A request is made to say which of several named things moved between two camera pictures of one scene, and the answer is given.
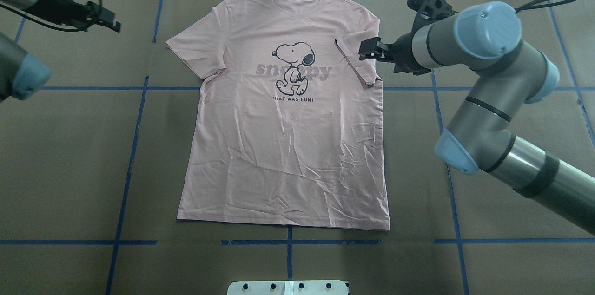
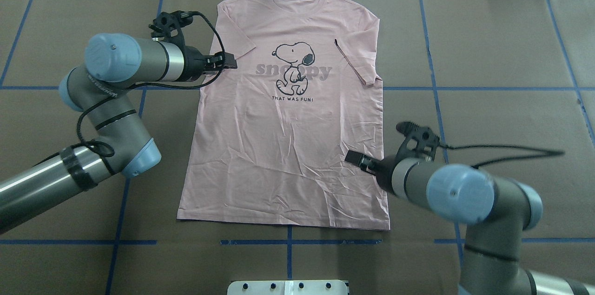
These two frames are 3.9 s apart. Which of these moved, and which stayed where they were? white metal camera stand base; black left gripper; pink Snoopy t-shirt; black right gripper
Moved: black right gripper; black left gripper
Stayed: pink Snoopy t-shirt; white metal camera stand base
